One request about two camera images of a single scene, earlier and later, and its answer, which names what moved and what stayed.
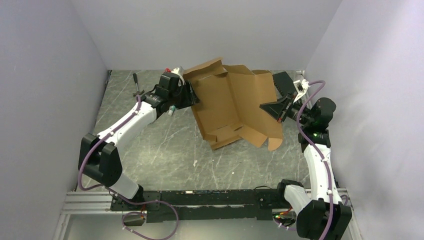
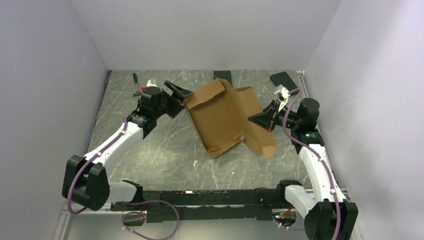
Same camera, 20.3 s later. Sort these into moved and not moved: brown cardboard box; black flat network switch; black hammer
Moved: brown cardboard box
Not moved: black flat network switch; black hammer
